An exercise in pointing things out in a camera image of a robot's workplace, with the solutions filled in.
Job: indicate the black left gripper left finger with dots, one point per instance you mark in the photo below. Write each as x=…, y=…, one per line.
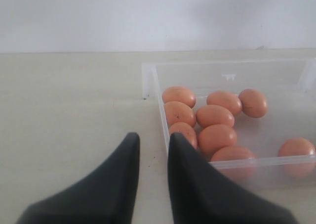
x=105, y=196

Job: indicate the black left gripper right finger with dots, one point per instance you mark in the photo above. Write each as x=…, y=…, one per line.
x=200, y=194

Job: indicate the brown egg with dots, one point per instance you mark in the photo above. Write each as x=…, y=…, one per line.
x=187, y=131
x=299, y=153
x=180, y=94
x=254, y=103
x=235, y=153
x=225, y=99
x=209, y=115
x=176, y=111
x=215, y=137

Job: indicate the clear plastic bin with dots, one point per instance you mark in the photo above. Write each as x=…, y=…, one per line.
x=290, y=88

